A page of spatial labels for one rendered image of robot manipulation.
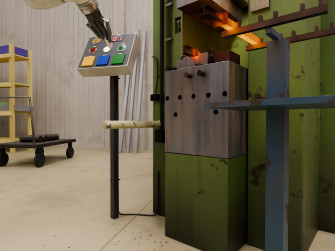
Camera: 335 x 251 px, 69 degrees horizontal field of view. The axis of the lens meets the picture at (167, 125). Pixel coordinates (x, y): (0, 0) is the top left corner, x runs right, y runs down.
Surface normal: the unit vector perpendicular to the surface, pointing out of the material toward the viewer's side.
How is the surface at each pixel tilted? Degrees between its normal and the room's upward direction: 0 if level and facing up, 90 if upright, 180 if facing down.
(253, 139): 90
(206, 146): 90
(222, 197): 90
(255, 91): 90
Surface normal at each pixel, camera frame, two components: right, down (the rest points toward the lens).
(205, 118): -0.65, 0.01
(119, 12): -0.26, 0.01
